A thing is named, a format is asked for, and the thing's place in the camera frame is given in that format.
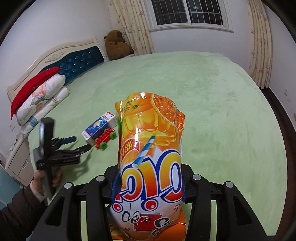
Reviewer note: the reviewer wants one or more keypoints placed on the green fleece bed blanket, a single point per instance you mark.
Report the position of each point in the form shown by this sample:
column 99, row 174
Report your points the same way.
column 230, row 131

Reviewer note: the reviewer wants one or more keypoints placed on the brown teddy bear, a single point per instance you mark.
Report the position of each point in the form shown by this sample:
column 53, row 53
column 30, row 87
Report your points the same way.
column 116, row 46

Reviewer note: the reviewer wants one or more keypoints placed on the red green toy car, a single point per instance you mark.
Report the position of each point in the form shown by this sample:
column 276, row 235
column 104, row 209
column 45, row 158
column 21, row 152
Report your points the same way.
column 104, row 138

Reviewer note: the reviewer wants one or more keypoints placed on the window with white frame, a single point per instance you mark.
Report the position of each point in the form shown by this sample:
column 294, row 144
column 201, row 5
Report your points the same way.
column 164, row 15

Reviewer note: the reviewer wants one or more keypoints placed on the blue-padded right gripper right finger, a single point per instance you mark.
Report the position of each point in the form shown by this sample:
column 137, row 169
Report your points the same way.
column 184, row 195

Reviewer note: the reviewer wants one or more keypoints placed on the floral curtain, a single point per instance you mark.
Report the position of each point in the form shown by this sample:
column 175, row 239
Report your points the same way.
column 261, row 44
column 128, row 16

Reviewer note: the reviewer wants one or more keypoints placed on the red pillow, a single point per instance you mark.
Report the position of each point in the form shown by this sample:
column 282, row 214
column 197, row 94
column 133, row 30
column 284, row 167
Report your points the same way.
column 31, row 86

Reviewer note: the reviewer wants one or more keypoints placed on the person's left hand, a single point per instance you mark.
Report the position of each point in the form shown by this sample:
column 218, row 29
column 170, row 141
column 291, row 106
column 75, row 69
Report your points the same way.
column 41, row 184

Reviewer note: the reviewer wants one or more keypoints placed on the white folded quilt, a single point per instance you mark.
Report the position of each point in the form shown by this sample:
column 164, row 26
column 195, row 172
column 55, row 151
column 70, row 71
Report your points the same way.
column 43, row 111

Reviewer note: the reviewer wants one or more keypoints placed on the left floral curtain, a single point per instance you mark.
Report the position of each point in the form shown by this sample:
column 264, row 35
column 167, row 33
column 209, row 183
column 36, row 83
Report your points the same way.
column 128, row 16

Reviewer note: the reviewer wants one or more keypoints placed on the cream and teal headboard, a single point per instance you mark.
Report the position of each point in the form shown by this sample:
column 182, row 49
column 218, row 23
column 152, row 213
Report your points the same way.
column 73, row 58

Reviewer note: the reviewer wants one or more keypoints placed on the white bedside cabinet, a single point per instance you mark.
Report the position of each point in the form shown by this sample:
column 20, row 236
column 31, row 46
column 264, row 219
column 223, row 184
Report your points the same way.
column 18, row 164

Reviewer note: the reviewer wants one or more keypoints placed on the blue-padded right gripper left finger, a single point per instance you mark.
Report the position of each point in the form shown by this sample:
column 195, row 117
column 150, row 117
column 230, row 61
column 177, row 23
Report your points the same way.
column 115, row 186

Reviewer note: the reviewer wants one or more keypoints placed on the right floral curtain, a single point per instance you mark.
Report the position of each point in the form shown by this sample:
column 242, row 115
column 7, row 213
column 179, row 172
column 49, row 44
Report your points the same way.
column 261, row 44

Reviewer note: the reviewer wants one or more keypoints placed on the white floral pillow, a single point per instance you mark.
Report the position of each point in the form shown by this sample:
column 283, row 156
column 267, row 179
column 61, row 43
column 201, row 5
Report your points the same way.
column 39, row 97

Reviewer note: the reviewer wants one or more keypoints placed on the orange juice snack bag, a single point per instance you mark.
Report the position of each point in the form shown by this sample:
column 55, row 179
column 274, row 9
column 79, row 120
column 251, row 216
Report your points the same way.
column 148, row 204

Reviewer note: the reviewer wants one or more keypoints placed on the blue white milk carton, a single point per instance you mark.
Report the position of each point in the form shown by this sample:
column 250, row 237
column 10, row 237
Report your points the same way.
column 96, row 129

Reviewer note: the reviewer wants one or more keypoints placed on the person's left forearm sleeve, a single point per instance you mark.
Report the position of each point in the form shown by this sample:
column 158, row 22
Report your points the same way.
column 20, row 217

